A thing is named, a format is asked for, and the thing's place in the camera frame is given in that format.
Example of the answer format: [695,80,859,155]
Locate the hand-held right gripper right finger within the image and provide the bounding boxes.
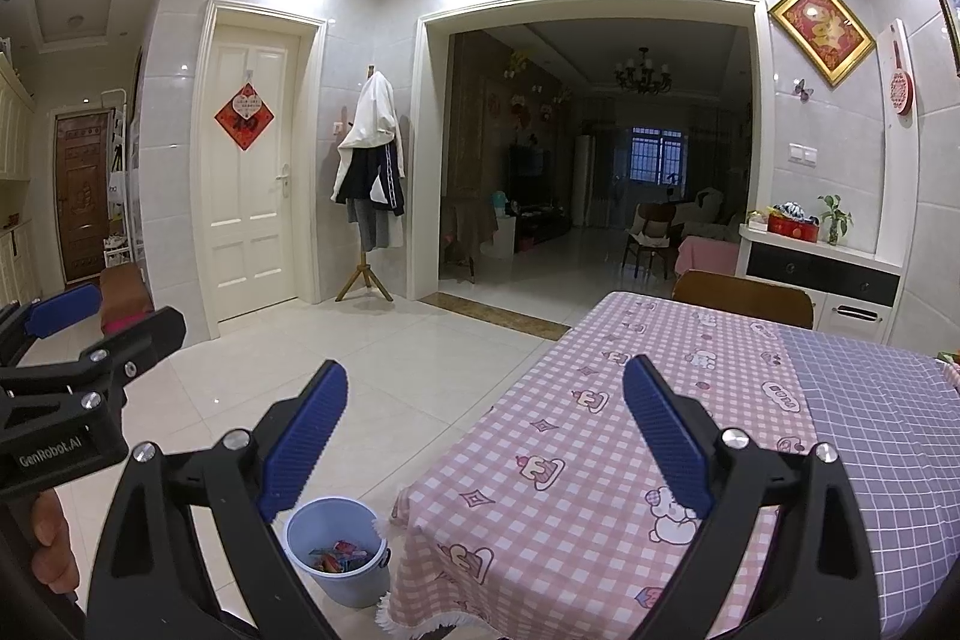
[622,355,880,640]

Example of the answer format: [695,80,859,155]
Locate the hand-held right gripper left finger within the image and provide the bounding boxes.
[85,359,353,640]

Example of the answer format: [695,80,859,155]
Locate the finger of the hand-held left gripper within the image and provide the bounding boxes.
[0,284,104,371]
[0,306,186,414]

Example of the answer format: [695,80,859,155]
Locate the blue plastic bucket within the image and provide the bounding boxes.
[285,497,391,609]

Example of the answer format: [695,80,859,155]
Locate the person's left hand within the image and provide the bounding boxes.
[31,490,80,600]

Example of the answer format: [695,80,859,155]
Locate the brown and pink stool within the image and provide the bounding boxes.
[100,265,155,333]

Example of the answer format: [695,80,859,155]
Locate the pink checked tablecloth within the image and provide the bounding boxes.
[375,291,826,640]

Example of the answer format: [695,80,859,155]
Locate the white shelf rack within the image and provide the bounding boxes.
[101,89,140,270]

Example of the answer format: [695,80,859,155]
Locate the brown carved wooden door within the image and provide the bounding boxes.
[52,111,113,285]

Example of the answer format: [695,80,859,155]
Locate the white panel door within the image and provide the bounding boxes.
[199,0,327,341]

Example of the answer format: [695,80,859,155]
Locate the brown wooden dining chair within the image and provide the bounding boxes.
[673,270,815,330]

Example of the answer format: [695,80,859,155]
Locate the wooden coat rack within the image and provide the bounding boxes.
[334,62,395,304]

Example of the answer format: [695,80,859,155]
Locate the pink blanket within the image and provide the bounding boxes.
[675,235,740,277]

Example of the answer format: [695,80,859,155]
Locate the wooden armchair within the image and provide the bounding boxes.
[625,203,680,281]

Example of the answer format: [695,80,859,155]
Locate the white and black sideboard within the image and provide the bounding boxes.
[739,224,905,345]

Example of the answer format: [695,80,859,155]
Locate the purple checked tablecloth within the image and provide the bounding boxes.
[780,325,960,640]

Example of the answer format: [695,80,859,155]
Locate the grey trousers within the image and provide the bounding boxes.
[345,197,402,253]

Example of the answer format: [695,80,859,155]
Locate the light sofa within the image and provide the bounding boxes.
[675,186,743,244]

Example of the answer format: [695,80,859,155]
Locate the red diamond door decoration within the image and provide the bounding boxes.
[214,85,276,152]

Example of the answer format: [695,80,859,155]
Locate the red tin box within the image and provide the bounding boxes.
[766,212,820,244]

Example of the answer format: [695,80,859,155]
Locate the brown cloth draped chair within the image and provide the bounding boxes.
[442,197,500,285]

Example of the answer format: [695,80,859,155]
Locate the dark striped jacket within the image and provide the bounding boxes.
[334,141,406,215]

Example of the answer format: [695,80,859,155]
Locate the green potted plant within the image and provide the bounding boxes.
[817,194,852,247]

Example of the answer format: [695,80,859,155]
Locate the barred window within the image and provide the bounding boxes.
[630,126,683,187]

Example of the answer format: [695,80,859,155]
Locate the dark chandelier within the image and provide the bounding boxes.
[613,47,672,95]

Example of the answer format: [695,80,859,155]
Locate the gold framed red picture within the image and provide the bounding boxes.
[769,0,877,88]

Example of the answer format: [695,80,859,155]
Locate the round red wall ornament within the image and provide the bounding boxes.
[885,19,917,118]

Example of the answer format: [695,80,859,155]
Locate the large framed wall picture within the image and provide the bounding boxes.
[919,0,960,79]

